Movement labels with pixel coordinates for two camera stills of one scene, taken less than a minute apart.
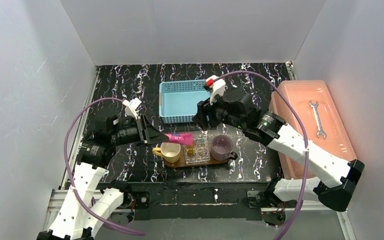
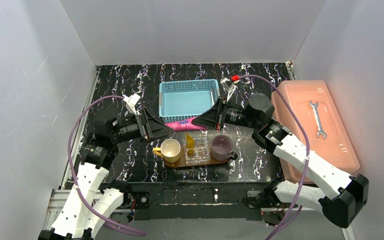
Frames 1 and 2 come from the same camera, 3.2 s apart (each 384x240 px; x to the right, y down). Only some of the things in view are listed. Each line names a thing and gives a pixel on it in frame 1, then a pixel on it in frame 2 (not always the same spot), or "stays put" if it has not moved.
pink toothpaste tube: [182, 138] to [187, 125]
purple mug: [221, 147] stays put
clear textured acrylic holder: [199, 151] stays put
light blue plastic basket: [178, 100] stays put
